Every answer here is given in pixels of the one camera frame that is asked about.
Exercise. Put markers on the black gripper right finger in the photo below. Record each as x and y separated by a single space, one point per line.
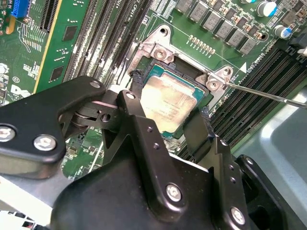
221 163

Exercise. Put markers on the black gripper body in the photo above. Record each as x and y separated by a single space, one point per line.
108 203

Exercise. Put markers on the silver CPU with green rim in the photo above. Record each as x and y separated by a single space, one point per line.
168 100

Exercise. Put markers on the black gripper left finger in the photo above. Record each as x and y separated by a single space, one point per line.
36 119

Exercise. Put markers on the thin metal locking lever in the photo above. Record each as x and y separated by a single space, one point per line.
263 94

